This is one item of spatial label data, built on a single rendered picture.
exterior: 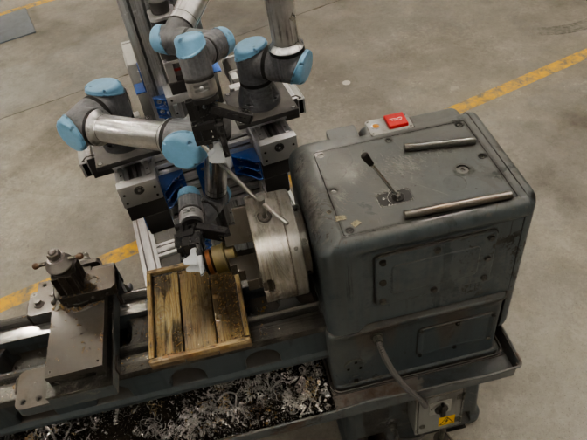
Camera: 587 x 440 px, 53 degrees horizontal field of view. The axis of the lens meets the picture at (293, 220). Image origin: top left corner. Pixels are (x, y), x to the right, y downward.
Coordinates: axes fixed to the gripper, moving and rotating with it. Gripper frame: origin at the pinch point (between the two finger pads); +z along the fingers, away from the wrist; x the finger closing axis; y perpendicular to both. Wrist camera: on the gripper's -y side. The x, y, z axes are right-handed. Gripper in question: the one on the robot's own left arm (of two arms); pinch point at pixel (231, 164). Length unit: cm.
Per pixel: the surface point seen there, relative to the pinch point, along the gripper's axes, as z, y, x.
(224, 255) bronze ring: 25.4, 8.3, 2.6
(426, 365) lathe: 85, -46, 6
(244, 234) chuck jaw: 21.9, 1.5, -0.2
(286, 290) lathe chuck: 34.3, -6.0, 14.3
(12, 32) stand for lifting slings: 3, 170, -447
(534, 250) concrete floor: 119, -135, -83
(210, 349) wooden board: 50, 19, 12
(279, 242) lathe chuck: 19.5, -7.3, 13.1
